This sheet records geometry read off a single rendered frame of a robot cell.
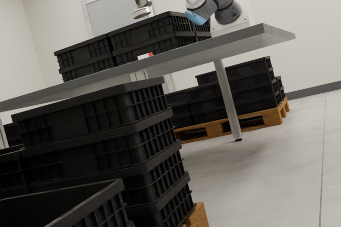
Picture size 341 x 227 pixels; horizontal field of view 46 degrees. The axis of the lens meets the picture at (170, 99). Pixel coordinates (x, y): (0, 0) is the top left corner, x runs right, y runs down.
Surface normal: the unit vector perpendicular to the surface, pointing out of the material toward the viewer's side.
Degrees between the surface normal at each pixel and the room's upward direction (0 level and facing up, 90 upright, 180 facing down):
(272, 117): 90
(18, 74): 90
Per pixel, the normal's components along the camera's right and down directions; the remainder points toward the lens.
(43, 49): -0.36, 0.13
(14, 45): 0.90, -0.22
